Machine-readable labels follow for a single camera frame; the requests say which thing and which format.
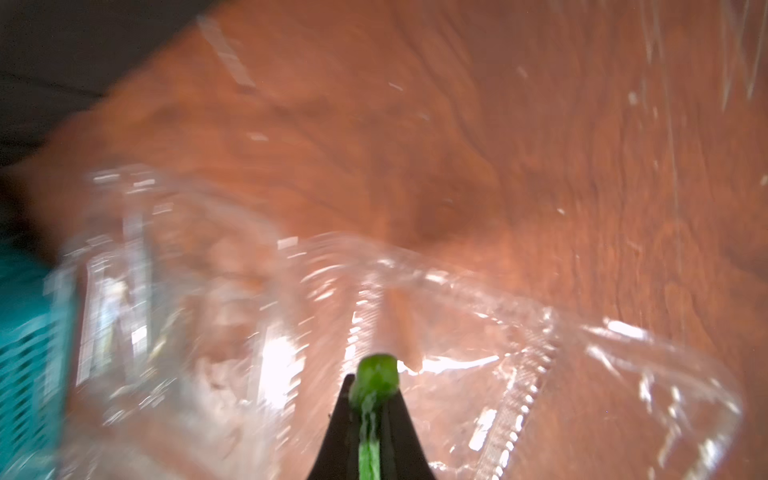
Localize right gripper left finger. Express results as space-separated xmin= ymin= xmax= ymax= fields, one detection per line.
xmin=307 ymin=374 xmax=360 ymax=480

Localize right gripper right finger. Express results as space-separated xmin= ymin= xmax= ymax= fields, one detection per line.
xmin=379 ymin=391 xmax=435 ymax=480

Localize clear pepper container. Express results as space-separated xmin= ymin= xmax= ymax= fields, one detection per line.
xmin=56 ymin=166 xmax=301 ymax=479
xmin=279 ymin=234 xmax=744 ymax=479

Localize teal plastic perforated basket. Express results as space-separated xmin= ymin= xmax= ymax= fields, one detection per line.
xmin=1 ymin=242 xmax=77 ymax=472

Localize black grey toolbox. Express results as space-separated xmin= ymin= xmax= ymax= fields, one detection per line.
xmin=1 ymin=0 xmax=213 ymax=165

